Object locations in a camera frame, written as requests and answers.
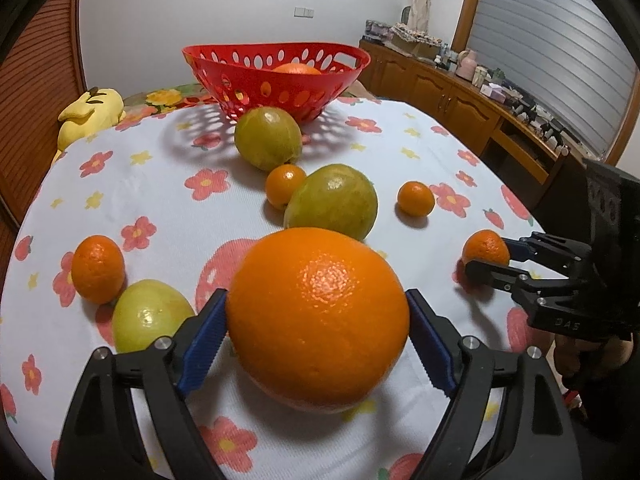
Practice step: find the wooden window frame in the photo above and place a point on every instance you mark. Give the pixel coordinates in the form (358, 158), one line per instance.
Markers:
(470, 10)

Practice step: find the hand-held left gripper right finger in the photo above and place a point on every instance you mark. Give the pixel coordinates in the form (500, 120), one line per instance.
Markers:
(430, 345)

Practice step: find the yellow plush toy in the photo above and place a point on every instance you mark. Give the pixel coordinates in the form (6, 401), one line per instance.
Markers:
(90, 110)

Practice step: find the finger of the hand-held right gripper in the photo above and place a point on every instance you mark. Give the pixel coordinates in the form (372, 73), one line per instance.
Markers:
(515, 250)
(495, 274)

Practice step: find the large orange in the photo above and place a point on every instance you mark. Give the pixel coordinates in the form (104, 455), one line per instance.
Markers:
(297, 69)
(320, 310)

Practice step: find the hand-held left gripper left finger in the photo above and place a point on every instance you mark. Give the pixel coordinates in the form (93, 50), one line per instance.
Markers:
(207, 340)

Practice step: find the row of small desk items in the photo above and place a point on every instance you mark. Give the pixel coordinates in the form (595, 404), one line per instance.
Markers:
(525, 105)

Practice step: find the red perforated plastic basket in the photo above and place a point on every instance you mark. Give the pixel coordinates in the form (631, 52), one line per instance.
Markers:
(225, 75)

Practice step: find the cardboard box with clutter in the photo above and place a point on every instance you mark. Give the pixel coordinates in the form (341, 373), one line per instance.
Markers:
(415, 40)

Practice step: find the person's right hand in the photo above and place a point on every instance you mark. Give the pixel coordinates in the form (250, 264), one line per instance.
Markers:
(567, 355)

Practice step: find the wooden cabinet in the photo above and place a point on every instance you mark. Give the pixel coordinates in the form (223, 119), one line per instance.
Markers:
(450, 100)

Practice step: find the grey window blind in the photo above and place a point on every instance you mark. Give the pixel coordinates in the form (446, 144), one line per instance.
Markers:
(550, 35)

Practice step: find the white flower print cloth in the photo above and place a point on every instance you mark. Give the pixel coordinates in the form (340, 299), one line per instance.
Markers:
(150, 185)

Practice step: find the small tangerine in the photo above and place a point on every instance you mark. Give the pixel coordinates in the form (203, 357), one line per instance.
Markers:
(415, 199)
(97, 268)
(485, 247)
(285, 186)

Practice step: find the pink kettle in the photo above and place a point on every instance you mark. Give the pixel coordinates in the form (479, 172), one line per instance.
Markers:
(467, 65)

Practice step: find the white wall switch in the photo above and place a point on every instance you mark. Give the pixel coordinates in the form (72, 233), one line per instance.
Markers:
(303, 11)

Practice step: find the yellow green citrus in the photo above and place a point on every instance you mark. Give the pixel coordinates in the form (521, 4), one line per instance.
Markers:
(331, 202)
(268, 138)
(150, 315)

